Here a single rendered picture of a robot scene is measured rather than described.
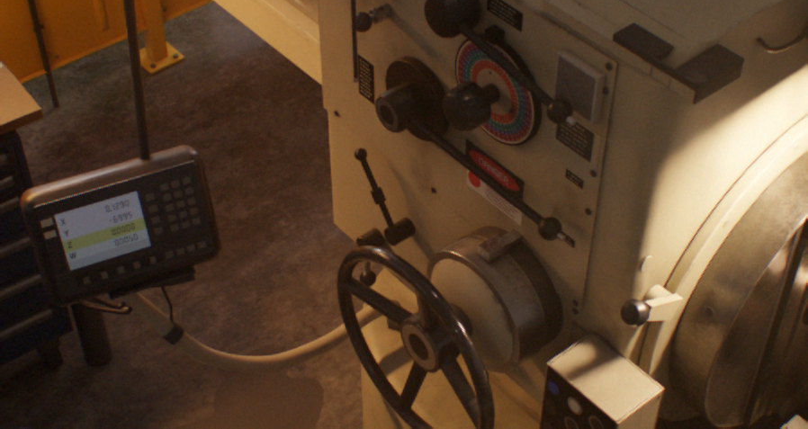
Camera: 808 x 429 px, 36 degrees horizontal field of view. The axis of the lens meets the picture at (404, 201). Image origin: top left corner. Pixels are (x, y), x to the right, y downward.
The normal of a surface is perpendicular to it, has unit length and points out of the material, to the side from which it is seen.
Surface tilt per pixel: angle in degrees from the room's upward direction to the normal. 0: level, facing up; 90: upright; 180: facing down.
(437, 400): 0
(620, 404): 0
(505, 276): 25
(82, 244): 70
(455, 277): 61
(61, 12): 90
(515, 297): 40
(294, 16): 0
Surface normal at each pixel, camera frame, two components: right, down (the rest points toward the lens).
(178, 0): 0.64, 0.52
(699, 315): -0.72, 0.15
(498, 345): -0.35, 0.65
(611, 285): -0.77, 0.44
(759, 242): -0.49, -0.29
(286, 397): 0.00, -0.73
